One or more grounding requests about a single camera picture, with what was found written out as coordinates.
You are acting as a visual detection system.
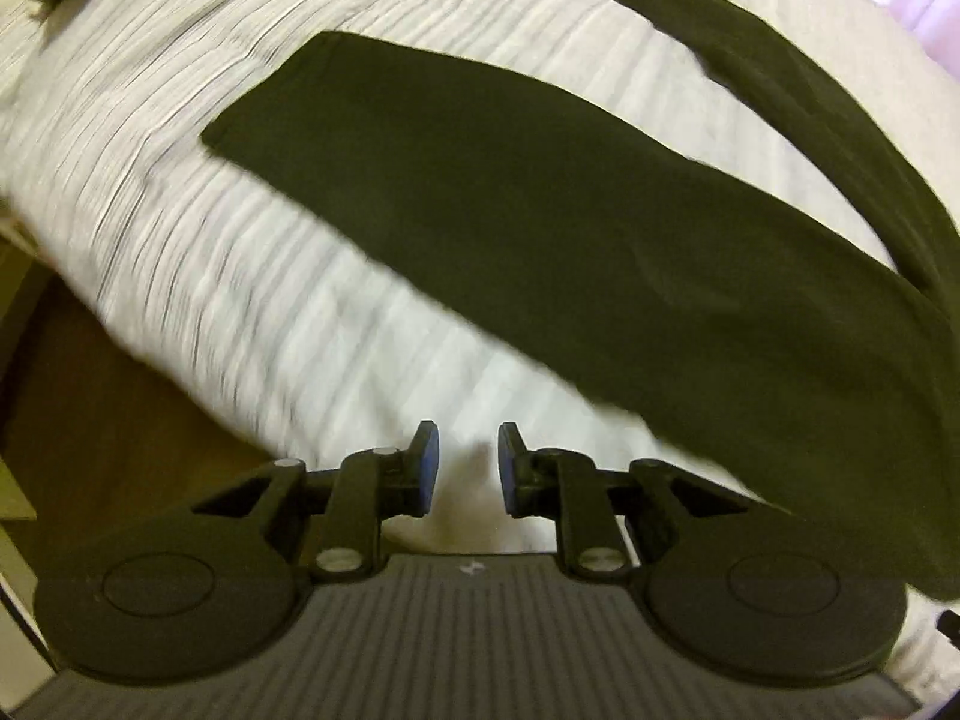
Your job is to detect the white striped bed cover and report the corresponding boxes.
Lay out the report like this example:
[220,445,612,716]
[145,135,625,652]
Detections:
[0,0,960,706]

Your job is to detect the black trousers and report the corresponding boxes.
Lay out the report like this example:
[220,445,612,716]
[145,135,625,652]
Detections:
[202,0,958,600]

